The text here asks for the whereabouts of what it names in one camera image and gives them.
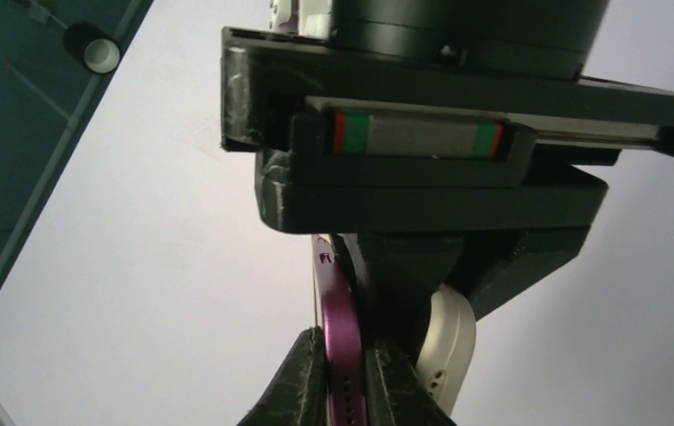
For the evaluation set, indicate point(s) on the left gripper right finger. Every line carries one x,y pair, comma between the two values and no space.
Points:
394,396

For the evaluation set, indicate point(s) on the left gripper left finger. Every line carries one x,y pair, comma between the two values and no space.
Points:
296,395

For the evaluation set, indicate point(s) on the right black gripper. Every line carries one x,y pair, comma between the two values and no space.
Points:
437,142

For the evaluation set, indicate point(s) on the ceiling spotlight black white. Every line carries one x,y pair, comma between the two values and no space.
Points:
92,48

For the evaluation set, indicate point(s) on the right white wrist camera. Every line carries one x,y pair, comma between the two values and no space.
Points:
308,18

